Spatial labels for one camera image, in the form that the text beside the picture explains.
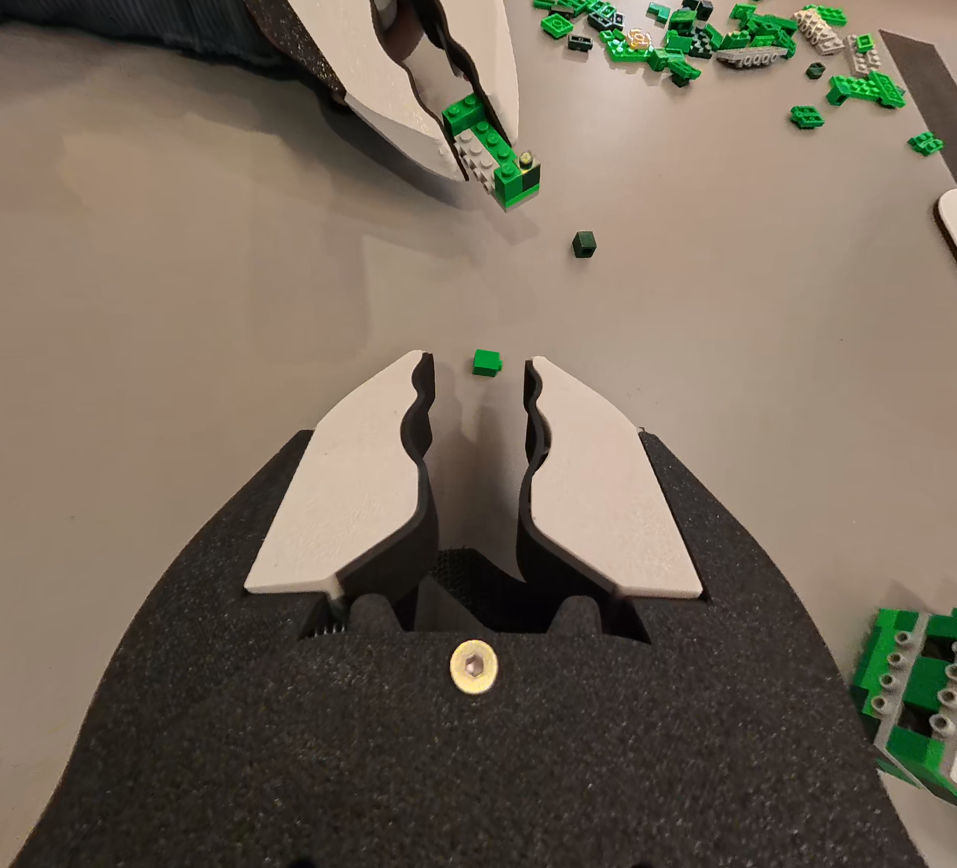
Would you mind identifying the dark grey mat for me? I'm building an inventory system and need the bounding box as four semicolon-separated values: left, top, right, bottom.
878;28;957;182

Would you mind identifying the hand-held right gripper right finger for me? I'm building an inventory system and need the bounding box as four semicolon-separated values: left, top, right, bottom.
516;356;704;600

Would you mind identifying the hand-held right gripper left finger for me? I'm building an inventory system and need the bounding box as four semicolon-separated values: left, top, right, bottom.
244;349;437;600

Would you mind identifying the green and grey brick assembly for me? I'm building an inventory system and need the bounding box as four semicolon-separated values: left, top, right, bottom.
441;92;544;211

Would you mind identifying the pile of loose toy bricks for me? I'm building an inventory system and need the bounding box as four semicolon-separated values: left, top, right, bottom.
489;0;947;156

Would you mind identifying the large green grey brick build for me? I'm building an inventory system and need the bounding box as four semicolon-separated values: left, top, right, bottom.
848;606;957;791

